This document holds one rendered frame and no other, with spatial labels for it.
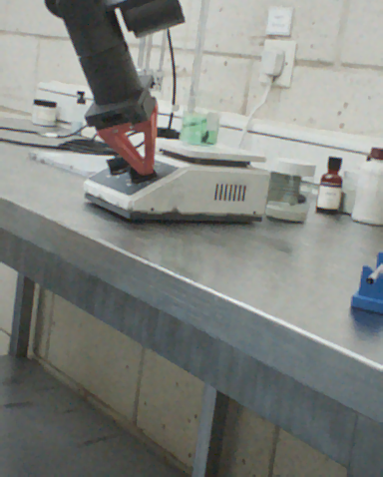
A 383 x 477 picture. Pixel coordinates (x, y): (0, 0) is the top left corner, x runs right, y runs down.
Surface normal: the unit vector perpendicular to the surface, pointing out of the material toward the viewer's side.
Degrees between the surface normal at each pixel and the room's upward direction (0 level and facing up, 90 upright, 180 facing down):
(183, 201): 90
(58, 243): 90
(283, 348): 90
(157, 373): 90
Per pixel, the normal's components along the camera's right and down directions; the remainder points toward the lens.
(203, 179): 0.53, 0.22
